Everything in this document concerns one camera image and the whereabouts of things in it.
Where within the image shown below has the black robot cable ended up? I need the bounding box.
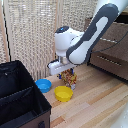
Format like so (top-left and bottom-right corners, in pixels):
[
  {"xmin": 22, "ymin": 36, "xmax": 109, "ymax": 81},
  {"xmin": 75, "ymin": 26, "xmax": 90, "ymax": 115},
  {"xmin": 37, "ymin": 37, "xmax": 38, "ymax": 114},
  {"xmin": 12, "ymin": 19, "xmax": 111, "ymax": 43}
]
[{"xmin": 97, "ymin": 37, "xmax": 128, "ymax": 55}]

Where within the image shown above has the yellow plastic bowl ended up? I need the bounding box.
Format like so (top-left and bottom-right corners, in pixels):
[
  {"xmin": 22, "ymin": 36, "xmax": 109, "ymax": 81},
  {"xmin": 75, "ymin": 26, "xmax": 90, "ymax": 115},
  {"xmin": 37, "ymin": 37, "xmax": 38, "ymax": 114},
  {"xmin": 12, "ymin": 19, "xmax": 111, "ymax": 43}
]
[{"xmin": 53, "ymin": 85, "xmax": 74, "ymax": 103}]

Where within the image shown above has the yellow granola box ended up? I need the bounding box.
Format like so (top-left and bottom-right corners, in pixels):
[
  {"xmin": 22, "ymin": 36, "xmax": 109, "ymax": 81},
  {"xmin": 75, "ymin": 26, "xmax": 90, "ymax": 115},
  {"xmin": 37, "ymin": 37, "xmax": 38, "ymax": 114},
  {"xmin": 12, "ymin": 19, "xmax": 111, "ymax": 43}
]
[{"xmin": 60, "ymin": 67, "xmax": 79, "ymax": 91}]

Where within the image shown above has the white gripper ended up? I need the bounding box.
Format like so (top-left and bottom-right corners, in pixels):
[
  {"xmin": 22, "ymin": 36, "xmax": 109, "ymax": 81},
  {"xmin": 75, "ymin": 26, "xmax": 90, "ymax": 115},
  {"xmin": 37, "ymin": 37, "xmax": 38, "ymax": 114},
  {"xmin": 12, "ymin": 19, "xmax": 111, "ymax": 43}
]
[{"xmin": 47, "ymin": 58, "xmax": 77, "ymax": 80}]

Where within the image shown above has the silver bar drawer handle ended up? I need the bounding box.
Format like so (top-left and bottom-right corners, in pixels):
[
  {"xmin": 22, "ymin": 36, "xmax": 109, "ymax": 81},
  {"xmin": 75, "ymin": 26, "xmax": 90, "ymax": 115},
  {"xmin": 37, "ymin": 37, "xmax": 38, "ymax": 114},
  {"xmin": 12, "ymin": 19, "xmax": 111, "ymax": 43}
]
[{"xmin": 96, "ymin": 54, "xmax": 122, "ymax": 67}]

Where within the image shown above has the black fabric storage box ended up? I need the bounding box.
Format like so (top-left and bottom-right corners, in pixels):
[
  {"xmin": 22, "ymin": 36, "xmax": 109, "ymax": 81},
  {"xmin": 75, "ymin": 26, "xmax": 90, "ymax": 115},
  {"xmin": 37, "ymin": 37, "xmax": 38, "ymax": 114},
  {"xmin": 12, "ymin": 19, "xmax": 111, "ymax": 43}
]
[{"xmin": 0, "ymin": 59, "xmax": 53, "ymax": 128}]

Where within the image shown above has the blue plastic bowl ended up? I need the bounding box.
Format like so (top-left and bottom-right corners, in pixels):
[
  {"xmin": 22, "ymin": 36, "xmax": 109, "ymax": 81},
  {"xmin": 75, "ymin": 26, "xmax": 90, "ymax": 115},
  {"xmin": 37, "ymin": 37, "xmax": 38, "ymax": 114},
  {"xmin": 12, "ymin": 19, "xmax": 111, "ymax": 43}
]
[{"xmin": 35, "ymin": 78, "xmax": 53, "ymax": 94}]

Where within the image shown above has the beige woven folding screen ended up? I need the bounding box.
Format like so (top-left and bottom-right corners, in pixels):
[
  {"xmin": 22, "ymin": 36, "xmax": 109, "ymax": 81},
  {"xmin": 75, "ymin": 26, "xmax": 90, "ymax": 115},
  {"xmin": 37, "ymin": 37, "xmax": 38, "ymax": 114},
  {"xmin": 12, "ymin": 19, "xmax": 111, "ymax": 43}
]
[{"xmin": 0, "ymin": 0, "xmax": 128, "ymax": 82}]

